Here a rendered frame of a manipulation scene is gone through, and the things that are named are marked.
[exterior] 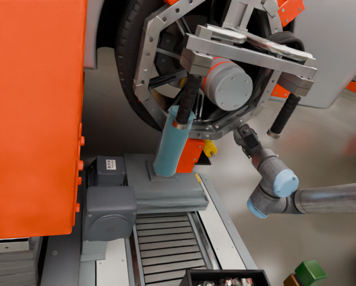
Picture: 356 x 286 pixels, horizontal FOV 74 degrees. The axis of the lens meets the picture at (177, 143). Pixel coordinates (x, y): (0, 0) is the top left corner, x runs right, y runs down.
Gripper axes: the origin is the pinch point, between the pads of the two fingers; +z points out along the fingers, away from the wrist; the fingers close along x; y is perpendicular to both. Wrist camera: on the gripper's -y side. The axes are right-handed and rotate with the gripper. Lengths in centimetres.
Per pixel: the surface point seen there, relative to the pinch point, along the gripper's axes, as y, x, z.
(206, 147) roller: -0.1, -15.9, -1.7
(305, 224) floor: 103, 13, -10
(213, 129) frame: -7.1, -9.5, -2.0
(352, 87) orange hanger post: 245, 236, 194
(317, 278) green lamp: -14, -11, -65
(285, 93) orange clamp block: -5.1, 23.2, -4.3
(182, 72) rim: -33.1, -8.6, 6.2
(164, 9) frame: -57, -5, -4
